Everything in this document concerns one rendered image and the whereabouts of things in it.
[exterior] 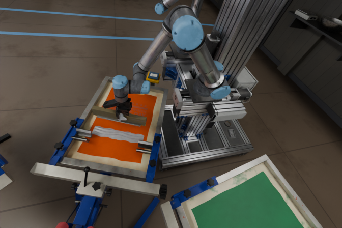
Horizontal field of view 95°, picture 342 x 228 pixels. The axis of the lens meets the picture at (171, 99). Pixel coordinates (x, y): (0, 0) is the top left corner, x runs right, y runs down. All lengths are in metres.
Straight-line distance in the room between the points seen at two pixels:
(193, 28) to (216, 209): 0.99
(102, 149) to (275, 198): 1.18
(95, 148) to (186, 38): 0.90
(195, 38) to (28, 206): 2.13
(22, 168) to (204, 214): 1.96
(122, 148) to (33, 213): 1.28
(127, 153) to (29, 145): 1.61
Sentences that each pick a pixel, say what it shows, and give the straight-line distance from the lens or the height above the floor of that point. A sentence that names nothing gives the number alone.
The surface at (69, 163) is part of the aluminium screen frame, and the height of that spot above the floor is 0.99.
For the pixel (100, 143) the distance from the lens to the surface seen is 1.20.
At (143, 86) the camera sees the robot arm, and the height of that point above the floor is 1.42.
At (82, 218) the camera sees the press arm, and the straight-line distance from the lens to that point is 1.01.
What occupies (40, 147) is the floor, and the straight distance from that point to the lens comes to 2.49.
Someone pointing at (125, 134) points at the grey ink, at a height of 0.96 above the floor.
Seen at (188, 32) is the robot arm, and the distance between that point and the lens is 0.65.
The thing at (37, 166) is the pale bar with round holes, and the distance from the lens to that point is 1.16.
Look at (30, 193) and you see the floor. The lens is 2.31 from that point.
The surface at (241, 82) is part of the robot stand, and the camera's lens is 1.48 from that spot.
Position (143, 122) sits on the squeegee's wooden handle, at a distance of 1.09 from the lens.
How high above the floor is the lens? 2.02
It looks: 48 degrees down
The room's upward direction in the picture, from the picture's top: 15 degrees clockwise
